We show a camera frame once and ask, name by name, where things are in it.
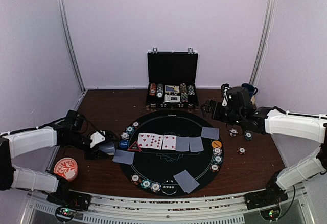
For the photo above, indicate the purple green chip row in case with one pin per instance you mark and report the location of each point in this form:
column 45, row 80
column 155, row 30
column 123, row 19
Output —
column 191, row 90

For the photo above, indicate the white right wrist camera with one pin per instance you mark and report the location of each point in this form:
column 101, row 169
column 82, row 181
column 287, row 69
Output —
column 224, row 88

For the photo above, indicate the blue small blind button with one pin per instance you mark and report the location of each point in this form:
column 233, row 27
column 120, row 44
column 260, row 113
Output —
column 123, row 144

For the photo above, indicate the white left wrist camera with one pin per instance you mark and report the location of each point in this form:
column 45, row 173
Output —
column 96, row 138

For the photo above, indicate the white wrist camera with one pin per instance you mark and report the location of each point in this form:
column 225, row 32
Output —
column 96, row 138
column 224, row 88

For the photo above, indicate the red black chip stack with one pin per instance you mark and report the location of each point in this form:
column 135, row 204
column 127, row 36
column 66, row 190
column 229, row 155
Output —
column 241, row 151

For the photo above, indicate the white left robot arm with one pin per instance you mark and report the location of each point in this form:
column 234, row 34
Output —
column 63, row 132

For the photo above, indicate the red triangle all-in marker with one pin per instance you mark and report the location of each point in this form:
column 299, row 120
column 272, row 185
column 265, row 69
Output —
column 134, row 147

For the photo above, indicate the white blue chips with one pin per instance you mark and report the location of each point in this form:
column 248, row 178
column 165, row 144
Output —
column 125, row 136
column 217, row 151
column 155, row 187

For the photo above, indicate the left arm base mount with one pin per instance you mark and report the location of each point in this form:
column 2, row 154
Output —
column 68, row 207

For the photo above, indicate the orange big blind button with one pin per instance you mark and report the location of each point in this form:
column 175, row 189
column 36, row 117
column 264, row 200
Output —
column 216, row 144

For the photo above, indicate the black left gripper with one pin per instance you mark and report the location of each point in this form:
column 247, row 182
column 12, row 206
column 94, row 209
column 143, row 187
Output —
column 93, row 155

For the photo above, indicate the white card box in case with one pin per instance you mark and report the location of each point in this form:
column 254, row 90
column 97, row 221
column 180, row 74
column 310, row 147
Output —
column 172, row 98

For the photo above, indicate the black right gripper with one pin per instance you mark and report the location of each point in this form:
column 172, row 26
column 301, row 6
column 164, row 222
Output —
column 209, row 104

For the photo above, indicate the red white round coaster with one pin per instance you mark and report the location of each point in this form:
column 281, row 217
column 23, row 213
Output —
column 66, row 168

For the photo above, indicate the dark blue mug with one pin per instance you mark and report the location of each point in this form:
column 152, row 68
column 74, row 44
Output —
column 251, row 89

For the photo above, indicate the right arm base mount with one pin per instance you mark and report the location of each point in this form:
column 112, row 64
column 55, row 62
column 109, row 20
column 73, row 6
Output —
column 268, row 203

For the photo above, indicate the nine of diamonds card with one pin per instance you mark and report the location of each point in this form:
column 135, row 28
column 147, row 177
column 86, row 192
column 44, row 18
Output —
column 156, row 141

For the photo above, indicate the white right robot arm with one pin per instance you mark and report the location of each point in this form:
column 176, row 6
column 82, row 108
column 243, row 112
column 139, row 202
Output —
column 300, row 137

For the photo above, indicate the beige ceramic plate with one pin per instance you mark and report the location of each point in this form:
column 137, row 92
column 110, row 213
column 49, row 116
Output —
column 253, row 100

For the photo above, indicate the green chips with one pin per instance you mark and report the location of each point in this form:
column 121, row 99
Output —
column 130, row 130
column 218, row 159
column 146, row 183

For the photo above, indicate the green chip stack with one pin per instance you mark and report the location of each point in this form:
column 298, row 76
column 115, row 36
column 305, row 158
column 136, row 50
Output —
column 248, row 136

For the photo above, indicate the five of hearts card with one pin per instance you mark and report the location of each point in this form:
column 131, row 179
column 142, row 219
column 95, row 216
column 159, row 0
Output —
column 144, row 140

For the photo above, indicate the multicolour chip row in case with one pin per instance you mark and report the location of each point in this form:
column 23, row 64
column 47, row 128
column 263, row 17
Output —
column 184, row 93

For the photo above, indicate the white blue chip stack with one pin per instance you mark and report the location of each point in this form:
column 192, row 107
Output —
column 233, row 132

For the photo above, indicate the blue card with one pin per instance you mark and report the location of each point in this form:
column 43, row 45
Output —
column 184, row 174
column 124, row 157
column 182, row 144
column 210, row 133
column 189, row 184

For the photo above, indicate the blue playing card deck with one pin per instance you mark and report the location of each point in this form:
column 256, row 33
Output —
column 108, row 148

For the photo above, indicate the clear round dealer button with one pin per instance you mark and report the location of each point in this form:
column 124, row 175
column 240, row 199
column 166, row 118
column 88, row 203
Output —
column 169, row 187

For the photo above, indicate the red black chips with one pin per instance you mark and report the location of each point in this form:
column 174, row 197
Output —
column 136, row 179
column 135, row 124
column 214, row 168

